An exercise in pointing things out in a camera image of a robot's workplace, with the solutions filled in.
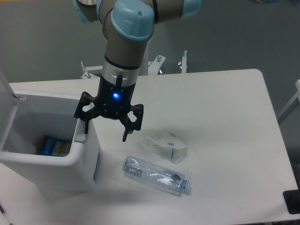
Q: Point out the crumpled white paper carton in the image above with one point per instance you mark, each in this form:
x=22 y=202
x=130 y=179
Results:
x=169 y=144

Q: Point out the blue package inside bin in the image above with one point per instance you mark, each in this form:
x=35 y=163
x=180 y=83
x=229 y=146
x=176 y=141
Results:
x=50 y=146

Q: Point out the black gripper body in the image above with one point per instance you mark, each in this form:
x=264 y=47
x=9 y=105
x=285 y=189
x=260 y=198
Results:
x=113 y=100

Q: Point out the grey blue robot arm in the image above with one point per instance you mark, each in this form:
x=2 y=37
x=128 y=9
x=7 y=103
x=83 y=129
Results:
x=127 y=25

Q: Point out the black box at table edge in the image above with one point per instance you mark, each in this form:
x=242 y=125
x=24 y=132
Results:
x=292 y=200

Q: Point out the white frame at right edge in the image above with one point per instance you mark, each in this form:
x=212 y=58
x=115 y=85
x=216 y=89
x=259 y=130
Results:
x=290 y=105

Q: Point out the crushed clear plastic bottle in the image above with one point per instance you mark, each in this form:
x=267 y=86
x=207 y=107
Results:
x=157 y=177

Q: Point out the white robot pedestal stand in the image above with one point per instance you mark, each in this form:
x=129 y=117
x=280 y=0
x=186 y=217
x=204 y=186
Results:
x=153 y=68

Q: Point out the white push-lid trash can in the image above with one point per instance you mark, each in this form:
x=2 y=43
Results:
x=25 y=118

